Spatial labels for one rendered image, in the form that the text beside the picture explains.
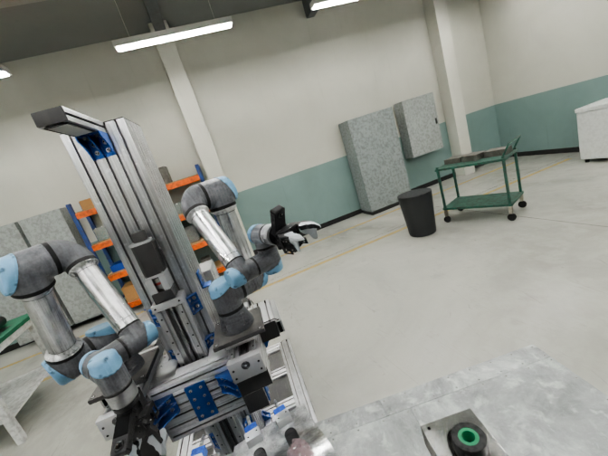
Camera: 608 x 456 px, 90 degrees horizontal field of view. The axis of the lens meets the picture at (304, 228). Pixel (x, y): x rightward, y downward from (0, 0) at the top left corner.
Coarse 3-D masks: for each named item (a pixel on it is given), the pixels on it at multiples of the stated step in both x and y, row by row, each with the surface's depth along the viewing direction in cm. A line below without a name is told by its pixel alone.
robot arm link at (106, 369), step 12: (96, 360) 82; (108, 360) 82; (120, 360) 86; (96, 372) 81; (108, 372) 82; (120, 372) 84; (96, 384) 83; (108, 384) 82; (120, 384) 84; (108, 396) 83
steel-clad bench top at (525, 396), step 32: (512, 352) 108; (544, 352) 104; (448, 384) 103; (480, 384) 100; (512, 384) 96; (544, 384) 93; (576, 384) 90; (352, 416) 103; (384, 416) 99; (416, 416) 96; (480, 416) 90; (512, 416) 87; (544, 416) 84; (576, 416) 82; (352, 448) 93; (384, 448) 90; (416, 448) 87; (512, 448) 79; (544, 448) 77; (576, 448) 75
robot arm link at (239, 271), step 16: (192, 192) 121; (192, 208) 117; (208, 208) 122; (208, 224) 115; (208, 240) 113; (224, 240) 112; (224, 256) 109; (240, 256) 110; (224, 272) 107; (240, 272) 105; (256, 272) 109
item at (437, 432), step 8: (448, 416) 85; (456, 416) 85; (464, 416) 84; (472, 416) 83; (424, 424) 85; (432, 424) 84; (440, 424) 84; (448, 424) 83; (480, 424) 80; (424, 432) 83; (432, 432) 82; (440, 432) 82; (448, 432) 81; (488, 432) 78; (424, 440) 85; (432, 440) 81; (440, 440) 80; (448, 440) 80; (488, 440) 76; (432, 448) 79; (440, 448) 78; (448, 448) 77; (496, 448) 74
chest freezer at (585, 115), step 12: (588, 108) 496; (600, 108) 482; (588, 120) 503; (600, 120) 489; (588, 132) 509; (600, 132) 494; (588, 144) 515; (600, 144) 500; (588, 156) 521; (600, 156) 506
